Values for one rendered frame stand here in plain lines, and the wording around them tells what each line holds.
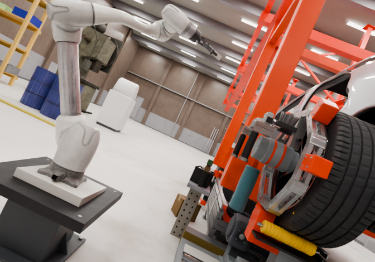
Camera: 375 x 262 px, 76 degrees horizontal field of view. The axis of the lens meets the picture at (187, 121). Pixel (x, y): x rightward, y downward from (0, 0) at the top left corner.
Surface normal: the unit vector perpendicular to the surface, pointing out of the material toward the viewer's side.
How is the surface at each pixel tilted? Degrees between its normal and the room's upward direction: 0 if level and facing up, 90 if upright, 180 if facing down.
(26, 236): 90
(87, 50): 90
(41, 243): 90
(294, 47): 90
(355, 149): 68
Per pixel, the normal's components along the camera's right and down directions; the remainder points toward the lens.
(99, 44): -0.15, -0.13
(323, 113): -0.30, 0.44
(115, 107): 0.05, -0.04
